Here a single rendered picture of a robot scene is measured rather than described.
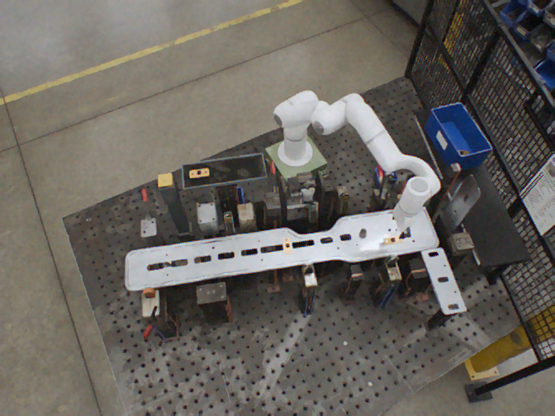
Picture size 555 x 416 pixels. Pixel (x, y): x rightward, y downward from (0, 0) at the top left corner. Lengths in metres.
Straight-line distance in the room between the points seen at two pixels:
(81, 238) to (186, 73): 2.12
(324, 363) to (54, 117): 3.03
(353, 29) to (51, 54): 2.82
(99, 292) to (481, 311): 1.84
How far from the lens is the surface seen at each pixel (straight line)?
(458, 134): 2.45
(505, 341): 2.63
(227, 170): 2.00
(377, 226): 2.06
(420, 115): 2.48
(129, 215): 2.52
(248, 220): 1.95
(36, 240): 3.53
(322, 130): 1.81
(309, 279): 1.86
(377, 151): 1.68
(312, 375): 2.12
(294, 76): 4.09
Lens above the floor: 2.77
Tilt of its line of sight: 59 degrees down
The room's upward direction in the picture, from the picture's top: straight up
